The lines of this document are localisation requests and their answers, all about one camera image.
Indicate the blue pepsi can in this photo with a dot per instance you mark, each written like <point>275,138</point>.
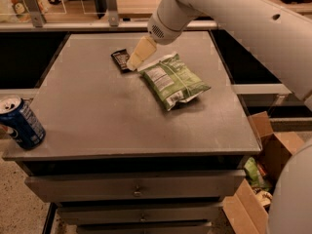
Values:
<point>20,122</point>

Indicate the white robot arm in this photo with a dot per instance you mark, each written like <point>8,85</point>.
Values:
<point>282,41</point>

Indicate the green chip bag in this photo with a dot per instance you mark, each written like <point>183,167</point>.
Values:
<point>172,81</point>

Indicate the grey drawer cabinet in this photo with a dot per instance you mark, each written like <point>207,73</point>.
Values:
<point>115,160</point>

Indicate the green snack bag in box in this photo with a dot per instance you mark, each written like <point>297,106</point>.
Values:
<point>254,176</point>

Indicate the dark chocolate rxbar wrapper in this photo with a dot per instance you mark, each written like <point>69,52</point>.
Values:
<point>121,58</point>

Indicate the cardboard box with items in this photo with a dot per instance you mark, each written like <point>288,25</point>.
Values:
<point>247,209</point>

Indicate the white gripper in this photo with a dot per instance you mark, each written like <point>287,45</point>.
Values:
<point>161,29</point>

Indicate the orange snack package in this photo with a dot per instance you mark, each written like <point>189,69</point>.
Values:
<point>13,11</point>

